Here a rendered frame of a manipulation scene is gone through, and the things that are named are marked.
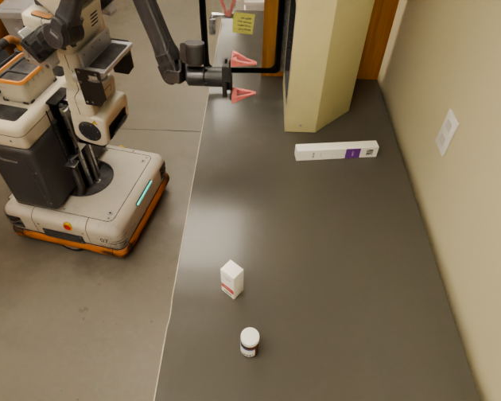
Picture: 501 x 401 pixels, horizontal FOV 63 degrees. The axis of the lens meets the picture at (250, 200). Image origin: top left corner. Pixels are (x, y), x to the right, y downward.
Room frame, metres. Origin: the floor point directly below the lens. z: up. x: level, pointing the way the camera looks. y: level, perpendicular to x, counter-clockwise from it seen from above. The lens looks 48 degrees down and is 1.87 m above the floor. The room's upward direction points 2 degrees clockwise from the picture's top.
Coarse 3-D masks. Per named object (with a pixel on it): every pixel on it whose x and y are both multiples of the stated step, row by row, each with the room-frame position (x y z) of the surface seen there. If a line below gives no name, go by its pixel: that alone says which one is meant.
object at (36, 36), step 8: (32, 32) 1.30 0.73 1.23; (40, 32) 1.28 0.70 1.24; (24, 40) 1.27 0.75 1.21; (32, 40) 1.28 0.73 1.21; (40, 40) 1.28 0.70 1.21; (24, 48) 1.26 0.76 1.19; (32, 48) 1.27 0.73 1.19; (40, 48) 1.27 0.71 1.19; (48, 48) 1.28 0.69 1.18; (40, 56) 1.27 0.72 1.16; (48, 56) 1.28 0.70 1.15
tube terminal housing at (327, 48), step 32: (320, 0) 1.18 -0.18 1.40; (352, 0) 1.23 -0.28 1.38; (320, 32) 1.18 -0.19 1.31; (352, 32) 1.26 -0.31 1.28; (320, 64) 1.18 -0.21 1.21; (352, 64) 1.29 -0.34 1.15; (288, 96) 1.18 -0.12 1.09; (320, 96) 1.18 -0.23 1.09; (288, 128) 1.18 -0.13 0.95; (320, 128) 1.20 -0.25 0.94
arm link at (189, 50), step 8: (192, 40) 1.15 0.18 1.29; (184, 48) 1.11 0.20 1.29; (192, 48) 1.09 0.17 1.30; (200, 48) 1.10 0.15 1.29; (184, 56) 1.11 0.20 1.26; (192, 56) 1.09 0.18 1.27; (200, 56) 1.10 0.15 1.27; (192, 64) 1.09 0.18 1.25; (200, 64) 1.09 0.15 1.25; (168, 72) 1.10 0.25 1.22; (176, 72) 1.09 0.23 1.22; (184, 72) 1.11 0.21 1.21; (168, 80) 1.09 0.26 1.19; (176, 80) 1.08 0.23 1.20; (184, 80) 1.11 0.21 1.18
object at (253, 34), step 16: (208, 0) 1.48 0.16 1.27; (224, 0) 1.48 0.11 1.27; (240, 0) 1.48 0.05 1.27; (256, 0) 1.49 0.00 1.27; (272, 0) 1.49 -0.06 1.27; (208, 16) 1.48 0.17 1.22; (224, 16) 1.48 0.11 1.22; (240, 16) 1.48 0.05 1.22; (256, 16) 1.49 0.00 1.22; (272, 16) 1.49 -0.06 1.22; (208, 32) 1.48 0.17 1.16; (224, 32) 1.48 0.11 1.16; (240, 32) 1.48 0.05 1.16; (256, 32) 1.49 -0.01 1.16; (272, 32) 1.49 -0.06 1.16; (208, 48) 1.48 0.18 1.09; (224, 48) 1.48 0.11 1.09; (240, 48) 1.48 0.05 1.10; (256, 48) 1.49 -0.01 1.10; (272, 48) 1.49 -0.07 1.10; (256, 64) 1.49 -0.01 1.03; (272, 64) 1.49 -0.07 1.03
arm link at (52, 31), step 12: (60, 0) 1.27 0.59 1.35; (72, 0) 1.25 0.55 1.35; (60, 12) 1.26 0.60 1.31; (72, 12) 1.25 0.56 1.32; (48, 24) 1.25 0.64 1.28; (60, 24) 1.23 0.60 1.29; (72, 24) 1.26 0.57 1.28; (48, 36) 1.25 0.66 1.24; (60, 36) 1.23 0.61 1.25; (60, 48) 1.24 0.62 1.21
